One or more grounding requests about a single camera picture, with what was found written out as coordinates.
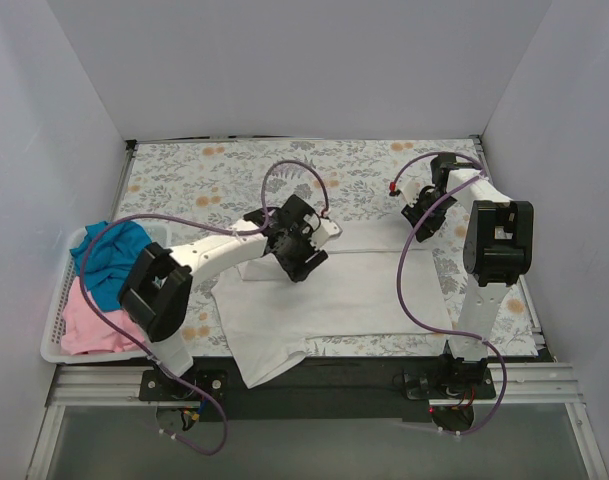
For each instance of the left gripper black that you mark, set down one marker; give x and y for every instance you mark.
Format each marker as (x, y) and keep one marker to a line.
(307, 236)

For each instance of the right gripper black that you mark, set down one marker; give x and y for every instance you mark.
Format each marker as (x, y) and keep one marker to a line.
(421, 215)

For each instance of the white t shirt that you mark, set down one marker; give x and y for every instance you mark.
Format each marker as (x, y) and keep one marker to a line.
(359, 290)

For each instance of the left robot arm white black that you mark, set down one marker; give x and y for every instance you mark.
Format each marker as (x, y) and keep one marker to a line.
(156, 292)

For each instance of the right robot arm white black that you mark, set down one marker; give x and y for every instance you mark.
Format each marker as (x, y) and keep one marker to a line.
(497, 251)

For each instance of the floral tablecloth mat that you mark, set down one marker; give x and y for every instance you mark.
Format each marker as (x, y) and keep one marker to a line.
(216, 183)

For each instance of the teal blue t shirt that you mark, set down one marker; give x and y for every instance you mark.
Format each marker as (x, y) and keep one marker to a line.
(110, 262)

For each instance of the pink t shirt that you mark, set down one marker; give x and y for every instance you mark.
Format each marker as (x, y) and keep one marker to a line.
(85, 332)

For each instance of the white plastic laundry basket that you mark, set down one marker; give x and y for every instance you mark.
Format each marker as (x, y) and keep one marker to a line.
(55, 327)

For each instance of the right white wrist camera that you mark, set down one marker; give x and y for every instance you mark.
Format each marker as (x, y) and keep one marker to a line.
(407, 191)

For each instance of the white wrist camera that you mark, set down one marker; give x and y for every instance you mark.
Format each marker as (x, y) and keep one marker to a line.
(407, 191)
(319, 230)

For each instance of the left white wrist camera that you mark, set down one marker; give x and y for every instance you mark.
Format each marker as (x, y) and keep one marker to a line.
(319, 230)

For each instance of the aluminium frame rail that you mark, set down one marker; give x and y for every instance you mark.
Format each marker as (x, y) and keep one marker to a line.
(518, 383)

